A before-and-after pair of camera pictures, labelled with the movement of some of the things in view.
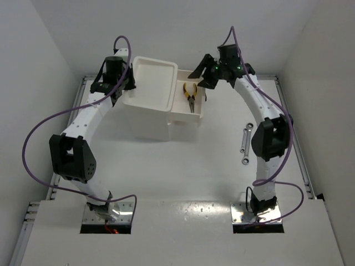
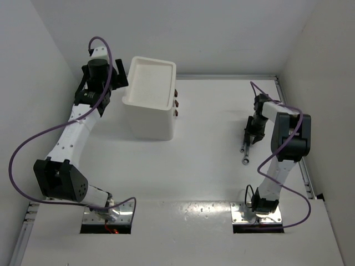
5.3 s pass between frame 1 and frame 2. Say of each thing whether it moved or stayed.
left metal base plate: stayed
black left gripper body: moved
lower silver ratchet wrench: stayed
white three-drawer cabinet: stayed
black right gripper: moved
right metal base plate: stayed
